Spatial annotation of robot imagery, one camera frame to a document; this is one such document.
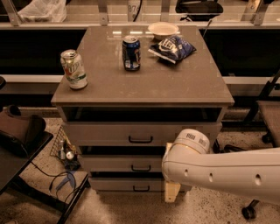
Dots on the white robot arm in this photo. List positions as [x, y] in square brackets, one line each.
[251, 173]

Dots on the green white soda can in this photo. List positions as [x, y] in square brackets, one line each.
[74, 70]

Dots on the black side table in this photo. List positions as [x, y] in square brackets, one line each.
[10, 168]

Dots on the black bag on shelf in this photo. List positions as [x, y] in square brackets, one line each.
[198, 10]

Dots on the wire basket with items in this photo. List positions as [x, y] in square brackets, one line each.
[64, 151]

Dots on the blue tape piece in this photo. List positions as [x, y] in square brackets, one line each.
[68, 177]

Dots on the blue soda can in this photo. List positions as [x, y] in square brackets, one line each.
[131, 53]

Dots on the white bowl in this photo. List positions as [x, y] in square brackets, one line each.
[162, 30]

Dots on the blue chip bag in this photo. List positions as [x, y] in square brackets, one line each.
[172, 49]

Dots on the grey drawer cabinet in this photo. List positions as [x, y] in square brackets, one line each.
[191, 91]

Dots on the white plastic bag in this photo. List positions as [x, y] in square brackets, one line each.
[53, 11]

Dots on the black office chair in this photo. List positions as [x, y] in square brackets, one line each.
[248, 122]

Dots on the brown bag on table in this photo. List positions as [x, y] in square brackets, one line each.
[20, 134]

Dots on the grey drawer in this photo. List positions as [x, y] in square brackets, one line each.
[134, 133]
[136, 185]
[120, 163]

